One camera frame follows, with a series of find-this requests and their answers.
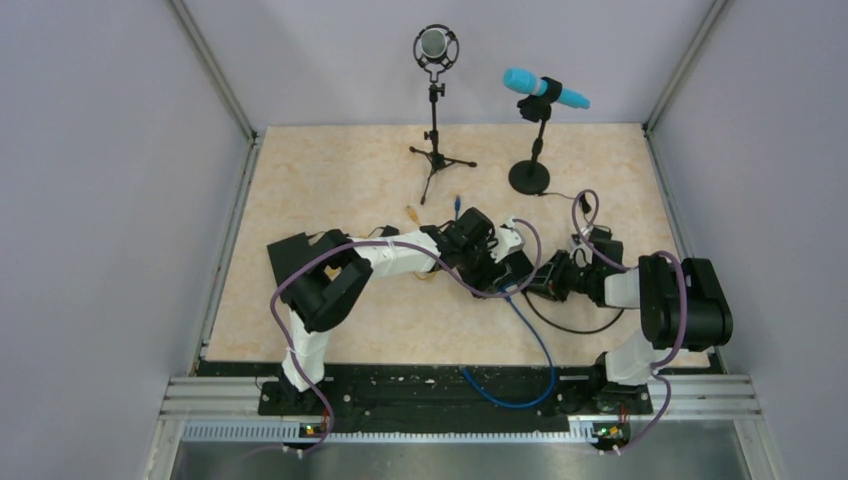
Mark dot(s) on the black tripod microphone stand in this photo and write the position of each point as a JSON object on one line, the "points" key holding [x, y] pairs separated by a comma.
{"points": [[437, 160]]}

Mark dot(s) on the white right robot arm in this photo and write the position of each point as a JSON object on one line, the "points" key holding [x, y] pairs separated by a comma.
{"points": [[680, 303]]}

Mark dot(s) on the black power adapter left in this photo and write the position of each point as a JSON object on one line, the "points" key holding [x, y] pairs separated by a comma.
{"points": [[388, 231]]}

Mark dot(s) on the blue microphone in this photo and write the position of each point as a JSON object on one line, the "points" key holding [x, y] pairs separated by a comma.
{"points": [[530, 177]]}

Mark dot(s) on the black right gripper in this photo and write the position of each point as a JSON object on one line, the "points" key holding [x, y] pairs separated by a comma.
{"points": [[545, 285]]}

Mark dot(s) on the black network switch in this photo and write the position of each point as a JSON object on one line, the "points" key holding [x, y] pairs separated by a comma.
{"points": [[288, 256]]}

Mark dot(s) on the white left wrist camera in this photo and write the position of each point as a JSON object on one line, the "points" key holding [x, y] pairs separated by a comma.
{"points": [[508, 241]]}

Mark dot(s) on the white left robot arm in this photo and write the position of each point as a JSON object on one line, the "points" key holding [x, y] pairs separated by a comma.
{"points": [[322, 276]]}

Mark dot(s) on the silver condenser microphone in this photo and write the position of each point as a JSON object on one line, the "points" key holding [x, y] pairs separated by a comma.
{"points": [[436, 46]]}

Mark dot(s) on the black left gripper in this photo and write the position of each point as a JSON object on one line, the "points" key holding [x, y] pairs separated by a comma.
{"points": [[480, 278]]}

